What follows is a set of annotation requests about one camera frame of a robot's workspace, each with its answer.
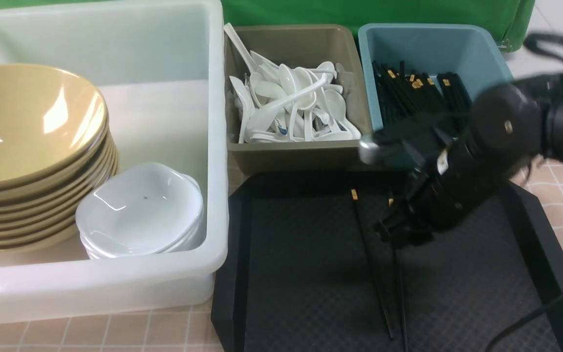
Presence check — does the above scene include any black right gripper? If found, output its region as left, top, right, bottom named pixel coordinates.
left=358, top=114, right=517, bottom=247

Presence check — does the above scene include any stack of yellow bowls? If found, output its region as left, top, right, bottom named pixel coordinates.
left=0, top=127, right=120, bottom=253

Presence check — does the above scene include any large white plastic bin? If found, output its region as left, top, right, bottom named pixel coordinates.
left=0, top=0, right=229, bottom=325

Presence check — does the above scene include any olive spoon bin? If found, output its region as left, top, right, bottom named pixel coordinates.
left=225, top=24, right=373, bottom=175

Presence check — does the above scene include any black serving tray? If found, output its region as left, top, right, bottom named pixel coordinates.
left=211, top=171, right=563, bottom=352

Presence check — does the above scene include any pile of black chopsticks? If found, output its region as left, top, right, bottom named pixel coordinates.
left=372, top=61, right=472, bottom=133

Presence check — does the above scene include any pile of white spoons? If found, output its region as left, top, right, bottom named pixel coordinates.
left=223, top=23, right=362, bottom=144

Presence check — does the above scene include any top stacked yellow bowl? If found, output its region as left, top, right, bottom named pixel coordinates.
left=0, top=63, right=109, bottom=189

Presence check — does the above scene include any white dish in bin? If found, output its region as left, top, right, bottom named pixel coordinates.
left=75, top=162, right=205, bottom=259

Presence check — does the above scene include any blue chopstick bin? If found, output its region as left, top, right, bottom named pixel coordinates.
left=358, top=23, right=514, bottom=170

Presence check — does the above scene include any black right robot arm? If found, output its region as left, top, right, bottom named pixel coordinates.
left=358, top=74, right=563, bottom=248

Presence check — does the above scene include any green cloth backdrop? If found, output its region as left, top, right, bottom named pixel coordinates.
left=0, top=0, right=537, bottom=53

